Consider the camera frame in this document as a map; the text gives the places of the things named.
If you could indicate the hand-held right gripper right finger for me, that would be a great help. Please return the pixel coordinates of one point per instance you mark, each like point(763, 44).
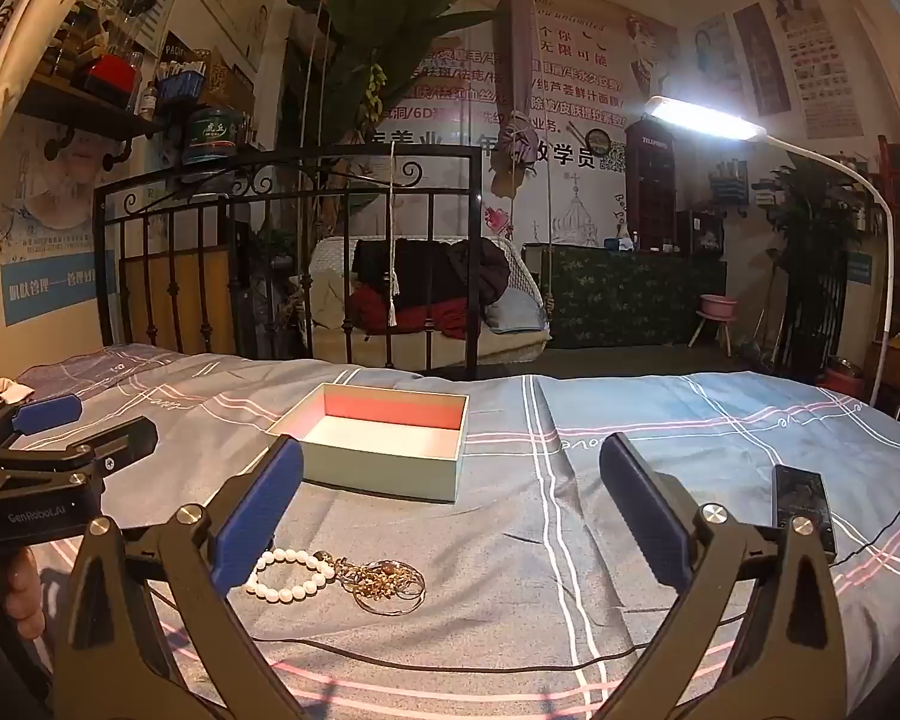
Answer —
point(645, 517)

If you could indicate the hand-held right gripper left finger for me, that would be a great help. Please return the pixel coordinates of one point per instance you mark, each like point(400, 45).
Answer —
point(259, 517)

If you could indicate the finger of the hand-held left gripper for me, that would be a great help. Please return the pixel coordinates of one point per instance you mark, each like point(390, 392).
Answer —
point(120, 442)
point(49, 412)

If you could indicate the pale green box pink lining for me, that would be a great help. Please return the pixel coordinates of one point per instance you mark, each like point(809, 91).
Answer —
point(375, 476)

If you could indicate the gold charm bangle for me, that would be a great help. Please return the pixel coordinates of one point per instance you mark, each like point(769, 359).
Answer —
point(379, 581)

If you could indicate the person's left hand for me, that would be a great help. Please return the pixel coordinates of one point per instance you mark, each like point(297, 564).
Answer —
point(26, 589)

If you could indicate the white paper scrap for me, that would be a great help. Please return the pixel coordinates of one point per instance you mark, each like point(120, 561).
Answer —
point(0, 390)

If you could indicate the blue striped bed sheet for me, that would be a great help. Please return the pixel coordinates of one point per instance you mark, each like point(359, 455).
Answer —
point(570, 540)

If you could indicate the black rectangular device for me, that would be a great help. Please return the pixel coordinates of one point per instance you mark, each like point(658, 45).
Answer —
point(799, 499)

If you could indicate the white wicker swing chair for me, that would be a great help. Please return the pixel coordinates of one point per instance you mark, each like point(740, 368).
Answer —
point(517, 345)

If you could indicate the pink stool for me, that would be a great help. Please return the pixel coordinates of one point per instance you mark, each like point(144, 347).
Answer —
point(718, 307)

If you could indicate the green floral counter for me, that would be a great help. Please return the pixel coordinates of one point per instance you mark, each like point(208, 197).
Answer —
point(622, 292)

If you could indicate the pale blue pillow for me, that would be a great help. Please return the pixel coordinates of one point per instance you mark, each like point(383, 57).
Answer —
point(516, 311)

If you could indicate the green round tin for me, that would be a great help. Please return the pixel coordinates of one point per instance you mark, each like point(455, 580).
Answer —
point(210, 139)

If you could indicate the pile of dark clothes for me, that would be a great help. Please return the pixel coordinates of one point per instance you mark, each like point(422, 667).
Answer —
point(450, 262)

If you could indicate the dark potted plant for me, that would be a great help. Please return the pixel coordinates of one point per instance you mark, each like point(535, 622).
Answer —
point(817, 240)

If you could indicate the red phone booth cabinet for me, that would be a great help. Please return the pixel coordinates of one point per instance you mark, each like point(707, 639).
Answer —
point(651, 180)

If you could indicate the red box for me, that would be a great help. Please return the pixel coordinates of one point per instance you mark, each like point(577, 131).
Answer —
point(112, 75)

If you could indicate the blue basket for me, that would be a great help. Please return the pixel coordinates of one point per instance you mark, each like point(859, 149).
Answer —
point(181, 82)

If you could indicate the white floor lamp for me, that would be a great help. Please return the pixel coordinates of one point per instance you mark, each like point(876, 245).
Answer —
point(705, 118)

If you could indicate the hanging grey bundle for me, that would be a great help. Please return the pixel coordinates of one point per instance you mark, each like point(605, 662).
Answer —
point(517, 52)

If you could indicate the large leafy plant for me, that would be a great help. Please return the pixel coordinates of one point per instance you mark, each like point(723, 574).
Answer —
point(360, 0)

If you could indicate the blue face wall poster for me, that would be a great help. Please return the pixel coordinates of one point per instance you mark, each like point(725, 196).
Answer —
point(45, 240)

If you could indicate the black metal bed frame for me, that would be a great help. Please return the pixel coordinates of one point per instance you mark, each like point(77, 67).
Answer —
point(475, 262)

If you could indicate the dark wooden wall shelf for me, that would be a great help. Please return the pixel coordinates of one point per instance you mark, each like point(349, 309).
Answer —
point(67, 101)

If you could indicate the large printed wall banner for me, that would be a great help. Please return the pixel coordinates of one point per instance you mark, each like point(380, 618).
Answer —
point(585, 187)

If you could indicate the tall portrait wall poster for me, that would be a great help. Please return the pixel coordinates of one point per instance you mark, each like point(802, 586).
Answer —
point(814, 52)

